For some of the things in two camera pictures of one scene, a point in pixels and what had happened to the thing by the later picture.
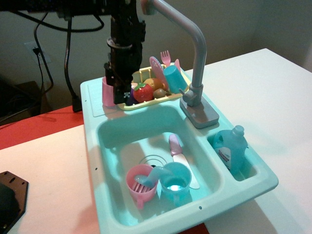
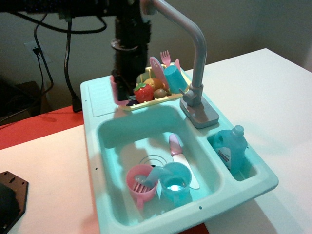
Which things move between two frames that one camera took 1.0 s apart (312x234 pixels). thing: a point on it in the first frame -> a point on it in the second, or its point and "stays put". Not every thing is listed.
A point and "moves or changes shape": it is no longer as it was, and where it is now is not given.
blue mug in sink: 175,192 stays put
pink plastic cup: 107,93 moves or changes shape
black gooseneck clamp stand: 76,100 stays put
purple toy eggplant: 132,100 stays put
